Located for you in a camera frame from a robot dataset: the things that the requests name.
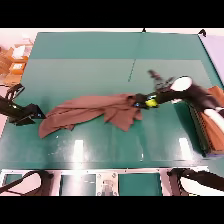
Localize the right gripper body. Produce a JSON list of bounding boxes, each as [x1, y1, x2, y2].
[[134, 93, 160, 110]]

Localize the brown shirt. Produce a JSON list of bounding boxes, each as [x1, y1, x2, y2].
[[37, 92, 144, 139]]

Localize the orange garment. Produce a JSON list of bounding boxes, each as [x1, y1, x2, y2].
[[193, 85, 224, 153]]

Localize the cardboard box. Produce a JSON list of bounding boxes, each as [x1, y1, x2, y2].
[[0, 46, 30, 86]]

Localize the silver frame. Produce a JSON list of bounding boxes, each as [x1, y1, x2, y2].
[[0, 167, 224, 197]]

